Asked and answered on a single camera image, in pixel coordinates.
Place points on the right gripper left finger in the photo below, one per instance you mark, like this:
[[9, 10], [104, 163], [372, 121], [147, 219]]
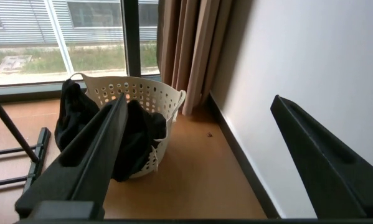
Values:
[[80, 186]]

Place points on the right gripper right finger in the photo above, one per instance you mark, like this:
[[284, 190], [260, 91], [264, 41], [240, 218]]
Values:
[[335, 186]]

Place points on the black clothes rack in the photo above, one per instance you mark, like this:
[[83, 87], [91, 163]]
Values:
[[8, 124]]

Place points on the white laundry basket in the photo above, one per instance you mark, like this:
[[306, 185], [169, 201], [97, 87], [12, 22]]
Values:
[[142, 90]]

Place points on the window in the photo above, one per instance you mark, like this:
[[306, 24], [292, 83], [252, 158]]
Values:
[[131, 31]]

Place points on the brown curtain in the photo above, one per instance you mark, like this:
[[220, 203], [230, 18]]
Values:
[[189, 46]]

